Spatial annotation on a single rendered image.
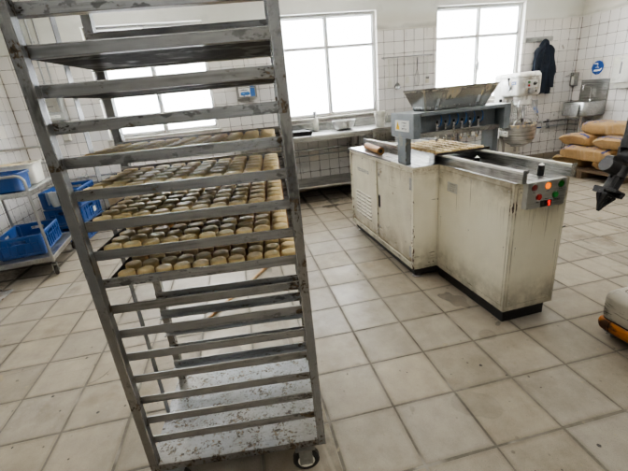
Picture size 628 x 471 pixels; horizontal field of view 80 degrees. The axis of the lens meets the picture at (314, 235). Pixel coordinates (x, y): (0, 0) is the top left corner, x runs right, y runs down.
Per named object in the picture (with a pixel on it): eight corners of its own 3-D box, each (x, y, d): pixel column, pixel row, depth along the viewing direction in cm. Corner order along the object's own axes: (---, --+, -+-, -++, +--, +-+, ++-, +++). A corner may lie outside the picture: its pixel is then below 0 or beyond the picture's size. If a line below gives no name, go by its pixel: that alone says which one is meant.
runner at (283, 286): (307, 283, 122) (306, 276, 121) (308, 288, 120) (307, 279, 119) (107, 310, 118) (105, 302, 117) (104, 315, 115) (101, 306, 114)
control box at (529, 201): (520, 208, 193) (522, 182, 188) (559, 201, 198) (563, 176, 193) (525, 210, 189) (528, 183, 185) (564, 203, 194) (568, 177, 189)
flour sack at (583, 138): (582, 148, 491) (584, 135, 486) (556, 144, 530) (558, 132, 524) (627, 141, 504) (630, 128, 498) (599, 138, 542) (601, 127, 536)
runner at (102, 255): (302, 233, 116) (301, 223, 115) (303, 235, 113) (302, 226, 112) (90, 258, 111) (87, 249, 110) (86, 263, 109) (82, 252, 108)
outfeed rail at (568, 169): (394, 141, 373) (394, 135, 370) (397, 141, 373) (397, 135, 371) (571, 177, 189) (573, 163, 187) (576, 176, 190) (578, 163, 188)
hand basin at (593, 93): (623, 138, 531) (640, 54, 493) (601, 141, 525) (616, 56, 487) (565, 133, 623) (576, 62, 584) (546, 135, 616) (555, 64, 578)
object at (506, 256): (435, 275, 280) (437, 155, 249) (475, 266, 287) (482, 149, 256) (501, 325, 216) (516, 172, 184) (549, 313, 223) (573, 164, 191)
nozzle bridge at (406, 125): (391, 161, 276) (390, 113, 264) (476, 149, 291) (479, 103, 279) (413, 167, 246) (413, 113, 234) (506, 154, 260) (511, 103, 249)
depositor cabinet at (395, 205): (353, 228, 392) (349, 148, 363) (415, 218, 407) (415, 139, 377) (413, 280, 275) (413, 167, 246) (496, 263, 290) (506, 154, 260)
